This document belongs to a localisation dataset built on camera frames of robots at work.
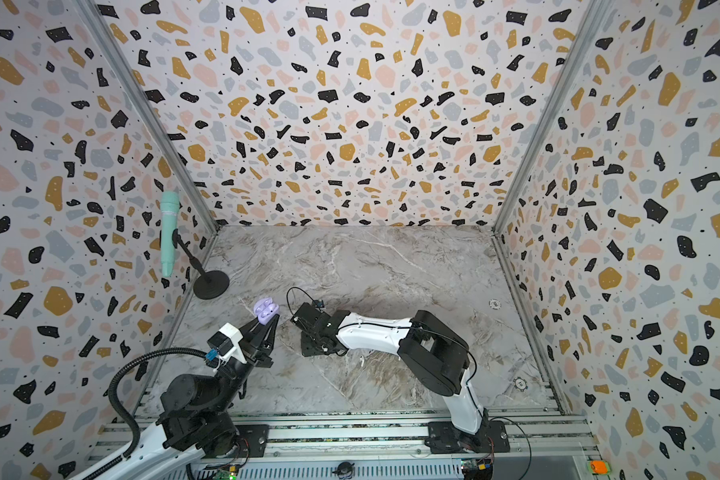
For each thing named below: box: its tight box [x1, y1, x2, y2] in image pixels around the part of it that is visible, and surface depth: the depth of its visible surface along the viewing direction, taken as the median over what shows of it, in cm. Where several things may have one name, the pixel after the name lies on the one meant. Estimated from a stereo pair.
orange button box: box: [588, 460, 610, 475], surface depth 72 cm
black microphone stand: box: [172, 229, 230, 300], surface depth 103 cm
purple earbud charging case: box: [254, 298, 279, 325], surface depth 63 cm
